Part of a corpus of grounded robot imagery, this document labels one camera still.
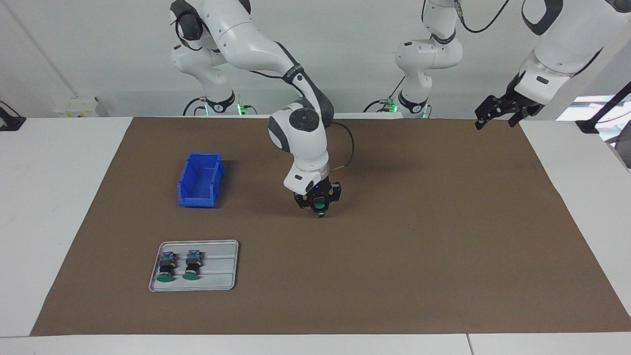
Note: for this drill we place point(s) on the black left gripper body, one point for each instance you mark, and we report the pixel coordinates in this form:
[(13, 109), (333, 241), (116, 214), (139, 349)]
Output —
[(522, 98)]

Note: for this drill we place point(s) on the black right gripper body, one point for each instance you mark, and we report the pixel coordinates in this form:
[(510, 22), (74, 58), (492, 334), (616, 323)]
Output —
[(320, 188)]

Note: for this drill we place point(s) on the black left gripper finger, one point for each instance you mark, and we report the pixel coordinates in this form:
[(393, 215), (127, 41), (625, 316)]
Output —
[(493, 108), (517, 118)]

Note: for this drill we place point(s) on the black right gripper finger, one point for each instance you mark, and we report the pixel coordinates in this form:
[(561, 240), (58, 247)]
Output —
[(305, 202), (335, 195)]

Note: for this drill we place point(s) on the green push button switch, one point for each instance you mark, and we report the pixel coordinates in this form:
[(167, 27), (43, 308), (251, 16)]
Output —
[(166, 266), (320, 202), (193, 264)]

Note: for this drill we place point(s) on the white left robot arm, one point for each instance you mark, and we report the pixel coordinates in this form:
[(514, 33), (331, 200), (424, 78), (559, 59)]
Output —
[(567, 34)]

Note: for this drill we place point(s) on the brown table mat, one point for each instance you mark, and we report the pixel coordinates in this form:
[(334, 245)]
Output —
[(345, 276)]

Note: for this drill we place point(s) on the blue plastic bin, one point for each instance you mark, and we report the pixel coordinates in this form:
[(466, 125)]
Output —
[(199, 180)]

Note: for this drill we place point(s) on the silver metal tray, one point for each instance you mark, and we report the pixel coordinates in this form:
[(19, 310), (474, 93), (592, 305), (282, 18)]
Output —
[(219, 271)]

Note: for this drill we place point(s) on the grey chair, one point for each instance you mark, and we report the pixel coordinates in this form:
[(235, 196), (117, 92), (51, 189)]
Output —
[(623, 150)]

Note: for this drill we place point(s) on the white wall box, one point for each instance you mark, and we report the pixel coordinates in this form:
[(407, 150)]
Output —
[(79, 107)]

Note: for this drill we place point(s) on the black clamp mount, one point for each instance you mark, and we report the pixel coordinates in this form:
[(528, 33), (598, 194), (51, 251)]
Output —
[(11, 121)]

